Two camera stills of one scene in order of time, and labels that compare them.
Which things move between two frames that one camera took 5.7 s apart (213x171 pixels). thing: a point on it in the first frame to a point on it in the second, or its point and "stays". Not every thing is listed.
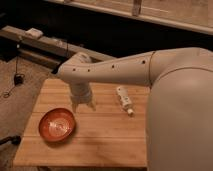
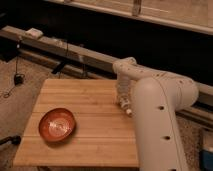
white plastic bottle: [125, 101] stays
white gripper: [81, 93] to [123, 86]
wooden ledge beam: [47, 51] stays
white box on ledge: [34, 32] stays
